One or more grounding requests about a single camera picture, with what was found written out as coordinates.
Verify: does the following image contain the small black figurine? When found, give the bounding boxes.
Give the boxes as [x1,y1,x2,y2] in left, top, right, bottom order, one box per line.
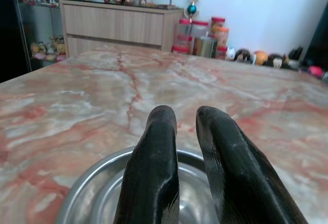
[288,46,303,69]

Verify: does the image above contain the black television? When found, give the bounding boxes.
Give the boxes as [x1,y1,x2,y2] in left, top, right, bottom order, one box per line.
[301,8,328,68]

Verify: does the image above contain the trophy with blue ball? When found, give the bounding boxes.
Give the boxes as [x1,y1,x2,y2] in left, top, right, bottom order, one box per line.
[186,0,204,20]

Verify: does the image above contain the light wooden cabinet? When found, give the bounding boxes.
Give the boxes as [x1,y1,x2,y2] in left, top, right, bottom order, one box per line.
[59,0,184,58]

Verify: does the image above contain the pink plush toy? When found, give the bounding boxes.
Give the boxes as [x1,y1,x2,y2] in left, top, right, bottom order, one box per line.
[30,43,48,60]

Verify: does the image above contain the stainless steel bowl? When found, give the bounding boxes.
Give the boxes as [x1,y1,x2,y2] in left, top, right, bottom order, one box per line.
[55,146,219,224]

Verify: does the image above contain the red-lidded clear plastic jar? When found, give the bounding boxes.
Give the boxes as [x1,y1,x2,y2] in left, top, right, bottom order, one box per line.
[175,18,193,38]
[171,35,194,55]
[191,20,210,39]

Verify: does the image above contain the small orange figurine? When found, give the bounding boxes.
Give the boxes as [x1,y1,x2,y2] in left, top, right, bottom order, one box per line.
[253,50,269,66]

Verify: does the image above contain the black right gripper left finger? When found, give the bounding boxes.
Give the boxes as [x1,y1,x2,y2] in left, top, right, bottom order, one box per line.
[114,105,180,224]

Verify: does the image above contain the glass display cabinet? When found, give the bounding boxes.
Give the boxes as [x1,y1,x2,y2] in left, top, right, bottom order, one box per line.
[9,0,68,71]

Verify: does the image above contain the yellow plush toy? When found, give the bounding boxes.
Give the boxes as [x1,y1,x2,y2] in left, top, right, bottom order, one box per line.
[52,36,67,57]

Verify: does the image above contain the small red figurine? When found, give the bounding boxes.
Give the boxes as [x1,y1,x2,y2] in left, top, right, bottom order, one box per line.
[306,65,323,78]

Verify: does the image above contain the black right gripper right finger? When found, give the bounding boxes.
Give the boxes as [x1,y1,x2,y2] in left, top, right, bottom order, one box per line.
[195,106,309,224]

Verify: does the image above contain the small white figurine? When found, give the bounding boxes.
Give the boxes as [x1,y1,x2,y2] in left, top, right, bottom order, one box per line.
[225,46,236,61]

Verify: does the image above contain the small dark-haired figurine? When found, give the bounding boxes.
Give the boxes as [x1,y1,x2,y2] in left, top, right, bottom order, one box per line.
[267,53,283,69]
[234,48,249,63]

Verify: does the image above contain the marble-pattern red-edged folding table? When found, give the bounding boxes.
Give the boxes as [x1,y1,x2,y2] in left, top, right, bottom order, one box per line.
[0,43,328,224]

